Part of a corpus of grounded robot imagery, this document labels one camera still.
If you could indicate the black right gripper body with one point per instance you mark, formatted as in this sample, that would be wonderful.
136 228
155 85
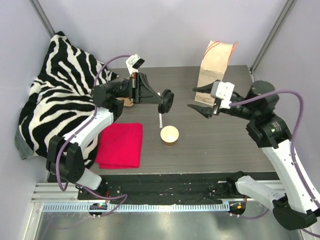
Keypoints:
216 105

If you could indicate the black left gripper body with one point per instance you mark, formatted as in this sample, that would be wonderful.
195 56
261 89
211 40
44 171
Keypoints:
136 88

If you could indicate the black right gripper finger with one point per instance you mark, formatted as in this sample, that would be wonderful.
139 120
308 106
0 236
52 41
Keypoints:
203 89
205 111

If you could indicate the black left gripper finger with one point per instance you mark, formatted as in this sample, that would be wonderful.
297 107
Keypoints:
150 99
144 86

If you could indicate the brown cardboard cup carrier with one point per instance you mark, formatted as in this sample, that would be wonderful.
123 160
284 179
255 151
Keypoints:
127 101

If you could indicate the black plastic cup lid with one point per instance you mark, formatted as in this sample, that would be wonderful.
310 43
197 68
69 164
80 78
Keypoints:
167 97

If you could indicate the brown paper takeout bag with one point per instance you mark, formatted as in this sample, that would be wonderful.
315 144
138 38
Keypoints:
215 62

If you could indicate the brown paper coffee cup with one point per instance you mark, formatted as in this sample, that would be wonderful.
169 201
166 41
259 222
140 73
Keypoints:
169 135

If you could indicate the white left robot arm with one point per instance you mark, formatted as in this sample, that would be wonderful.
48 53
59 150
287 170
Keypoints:
65 157

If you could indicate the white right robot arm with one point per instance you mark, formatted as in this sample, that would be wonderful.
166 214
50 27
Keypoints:
297 206

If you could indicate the white wrapped straw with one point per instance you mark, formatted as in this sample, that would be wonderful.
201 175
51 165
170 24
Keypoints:
160 116

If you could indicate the red folded cloth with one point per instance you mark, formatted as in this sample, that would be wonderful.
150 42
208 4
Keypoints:
120 146

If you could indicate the zebra print cushion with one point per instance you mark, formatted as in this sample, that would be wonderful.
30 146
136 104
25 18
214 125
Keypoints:
60 98

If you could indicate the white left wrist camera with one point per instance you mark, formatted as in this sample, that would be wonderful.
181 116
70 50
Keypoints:
133 63

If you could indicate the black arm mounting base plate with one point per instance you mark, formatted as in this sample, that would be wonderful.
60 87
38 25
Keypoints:
169 189

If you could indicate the white slotted cable duct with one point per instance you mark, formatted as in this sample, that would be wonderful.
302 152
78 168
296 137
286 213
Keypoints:
59 207

